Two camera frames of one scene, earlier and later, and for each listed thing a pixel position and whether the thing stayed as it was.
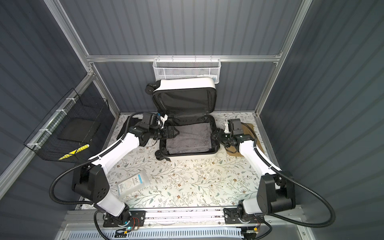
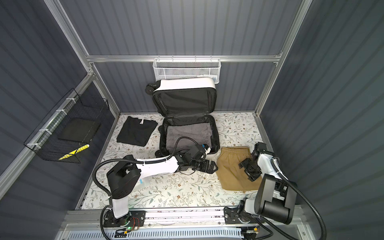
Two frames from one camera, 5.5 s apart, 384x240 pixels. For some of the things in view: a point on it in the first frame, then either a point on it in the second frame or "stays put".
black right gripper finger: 217,135 -> 247,163
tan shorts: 248,132 -> 232,176
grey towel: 192,137 stays put
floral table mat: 141,179 stays put
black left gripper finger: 171,132 -> 208,166
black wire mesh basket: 68,131 stays put
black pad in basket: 79,130 stays put
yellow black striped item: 80,149 stays put
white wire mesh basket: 174,68 stays put
